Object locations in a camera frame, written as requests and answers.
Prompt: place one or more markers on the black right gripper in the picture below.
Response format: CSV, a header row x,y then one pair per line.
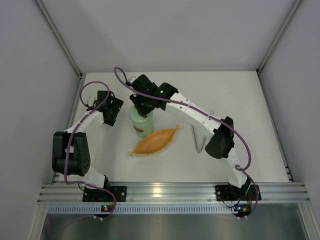
x,y
143,109

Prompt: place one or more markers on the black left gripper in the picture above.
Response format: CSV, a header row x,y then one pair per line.
x,y
114,110

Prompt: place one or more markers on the green cylindrical container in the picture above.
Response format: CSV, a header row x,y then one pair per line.
x,y
142,126

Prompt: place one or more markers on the metal tongs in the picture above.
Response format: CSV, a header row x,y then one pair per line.
x,y
200,140

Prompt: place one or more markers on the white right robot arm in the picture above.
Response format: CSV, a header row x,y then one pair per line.
x,y
148,96

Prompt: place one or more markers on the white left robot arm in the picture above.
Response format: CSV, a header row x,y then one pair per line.
x,y
71,154

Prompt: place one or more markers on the woven fish-shaped basket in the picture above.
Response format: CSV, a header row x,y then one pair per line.
x,y
155,142

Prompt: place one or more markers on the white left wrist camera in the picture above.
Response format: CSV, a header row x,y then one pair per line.
x,y
91,100

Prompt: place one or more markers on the left aluminium frame post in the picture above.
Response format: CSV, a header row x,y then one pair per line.
x,y
39,4

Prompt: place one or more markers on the aluminium frame post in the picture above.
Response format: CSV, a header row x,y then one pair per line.
x,y
39,4
288,18

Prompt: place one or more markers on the black left base bracket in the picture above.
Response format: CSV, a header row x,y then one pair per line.
x,y
95,195

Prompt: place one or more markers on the black base bracket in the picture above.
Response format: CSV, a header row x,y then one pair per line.
x,y
95,195
230,193

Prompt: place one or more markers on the slotted cable duct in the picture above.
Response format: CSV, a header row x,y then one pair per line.
x,y
143,209

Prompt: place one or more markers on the black right base bracket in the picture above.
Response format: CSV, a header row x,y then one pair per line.
x,y
230,193

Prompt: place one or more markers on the aluminium mounting rail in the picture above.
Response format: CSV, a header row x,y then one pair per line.
x,y
176,192

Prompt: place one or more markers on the right aluminium frame post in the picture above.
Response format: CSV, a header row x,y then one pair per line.
x,y
288,18

